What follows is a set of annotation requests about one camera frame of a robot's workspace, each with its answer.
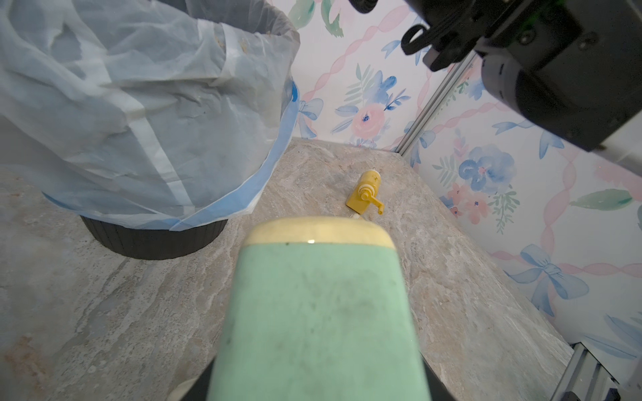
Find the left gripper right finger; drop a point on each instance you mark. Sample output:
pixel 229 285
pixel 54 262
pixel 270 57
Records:
pixel 438 390

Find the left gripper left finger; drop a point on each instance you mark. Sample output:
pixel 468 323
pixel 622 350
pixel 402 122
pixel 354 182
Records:
pixel 199 390

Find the green pencil sharpener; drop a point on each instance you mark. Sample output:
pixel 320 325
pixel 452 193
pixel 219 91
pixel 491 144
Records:
pixel 318 311

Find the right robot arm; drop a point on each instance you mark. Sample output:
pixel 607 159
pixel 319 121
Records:
pixel 570 67

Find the yellow pencil sharpener far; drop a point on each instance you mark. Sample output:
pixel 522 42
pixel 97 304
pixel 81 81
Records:
pixel 365 194

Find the black trash bin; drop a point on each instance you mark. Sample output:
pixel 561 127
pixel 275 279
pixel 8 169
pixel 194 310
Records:
pixel 153 245

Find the clear trash bag blue band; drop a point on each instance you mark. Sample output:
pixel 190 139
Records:
pixel 155 115

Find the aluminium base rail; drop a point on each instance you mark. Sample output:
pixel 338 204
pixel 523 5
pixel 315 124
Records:
pixel 586 379

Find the right corner aluminium post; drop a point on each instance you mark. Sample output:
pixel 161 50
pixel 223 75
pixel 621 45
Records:
pixel 451 78

